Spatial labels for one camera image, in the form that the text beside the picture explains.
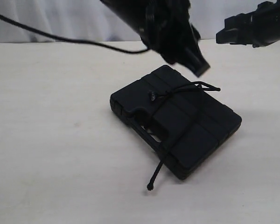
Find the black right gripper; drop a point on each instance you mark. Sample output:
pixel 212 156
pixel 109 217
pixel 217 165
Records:
pixel 259 29

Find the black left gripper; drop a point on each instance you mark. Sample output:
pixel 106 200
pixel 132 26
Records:
pixel 170 34

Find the black plastic carrying case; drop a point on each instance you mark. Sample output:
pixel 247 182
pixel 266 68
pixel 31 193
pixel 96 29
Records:
pixel 177 118

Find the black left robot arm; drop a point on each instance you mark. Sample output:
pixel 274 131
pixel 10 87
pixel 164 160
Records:
pixel 132 13

